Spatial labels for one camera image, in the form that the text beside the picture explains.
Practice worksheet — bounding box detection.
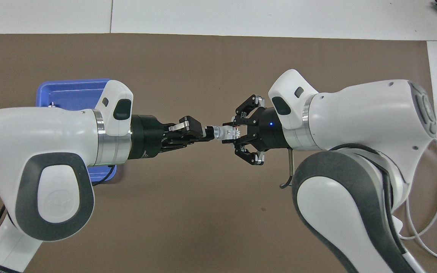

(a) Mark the blue plastic tray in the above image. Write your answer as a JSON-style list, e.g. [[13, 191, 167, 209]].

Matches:
[[36, 78, 117, 183]]

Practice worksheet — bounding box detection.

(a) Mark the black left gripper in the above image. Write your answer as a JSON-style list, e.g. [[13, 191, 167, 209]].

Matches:
[[129, 115, 215, 161]]

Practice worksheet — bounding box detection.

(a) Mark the brown table mat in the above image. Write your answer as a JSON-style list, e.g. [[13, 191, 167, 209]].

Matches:
[[0, 33, 437, 273]]

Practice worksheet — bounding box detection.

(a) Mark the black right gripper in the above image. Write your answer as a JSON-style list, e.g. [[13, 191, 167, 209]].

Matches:
[[222, 94, 291, 166]]

